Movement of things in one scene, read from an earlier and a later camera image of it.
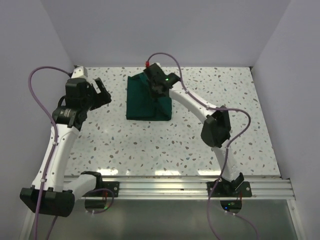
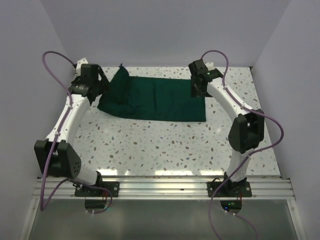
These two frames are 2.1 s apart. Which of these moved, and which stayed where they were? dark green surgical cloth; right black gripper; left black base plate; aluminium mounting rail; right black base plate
Moved: dark green surgical cloth; right black gripper
Stayed: right black base plate; aluminium mounting rail; left black base plate
